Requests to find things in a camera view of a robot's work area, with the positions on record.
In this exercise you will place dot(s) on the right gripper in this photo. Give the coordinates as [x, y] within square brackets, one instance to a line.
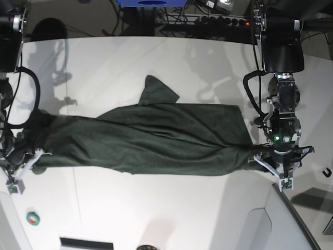
[17, 164]

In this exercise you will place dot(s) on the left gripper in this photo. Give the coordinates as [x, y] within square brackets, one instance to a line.
[281, 162]

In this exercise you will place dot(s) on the dark green t-shirt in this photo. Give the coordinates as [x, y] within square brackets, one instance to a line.
[158, 135]

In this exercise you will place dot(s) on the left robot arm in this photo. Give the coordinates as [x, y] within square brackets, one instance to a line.
[276, 40]

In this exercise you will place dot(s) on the black U-shaped clip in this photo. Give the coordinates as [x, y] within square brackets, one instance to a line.
[327, 173]

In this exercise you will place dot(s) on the green red tape roll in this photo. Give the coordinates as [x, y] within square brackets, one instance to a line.
[33, 218]

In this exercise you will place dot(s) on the white tray with black slot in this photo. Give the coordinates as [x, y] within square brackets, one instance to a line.
[69, 243]

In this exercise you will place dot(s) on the black round dotted object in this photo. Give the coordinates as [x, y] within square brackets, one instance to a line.
[146, 247]

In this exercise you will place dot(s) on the white power strip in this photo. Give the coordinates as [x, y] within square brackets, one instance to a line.
[192, 19]

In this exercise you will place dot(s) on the blue plastic bin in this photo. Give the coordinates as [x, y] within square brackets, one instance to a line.
[152, 3]

